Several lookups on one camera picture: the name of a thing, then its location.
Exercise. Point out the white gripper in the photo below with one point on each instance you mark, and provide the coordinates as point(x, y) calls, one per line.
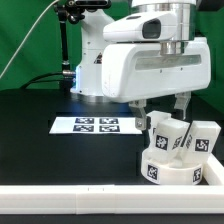
point(134, 66)

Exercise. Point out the white round stool seat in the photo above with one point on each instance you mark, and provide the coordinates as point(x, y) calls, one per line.
point(164, 174)

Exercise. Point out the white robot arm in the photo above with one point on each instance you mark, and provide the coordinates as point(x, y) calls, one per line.
point(185, 11)

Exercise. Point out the white sheet with markers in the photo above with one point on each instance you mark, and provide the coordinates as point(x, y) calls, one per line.
point(94, 125)

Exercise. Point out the white front fence rail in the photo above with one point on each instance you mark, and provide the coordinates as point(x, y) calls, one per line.
point(112, 199)

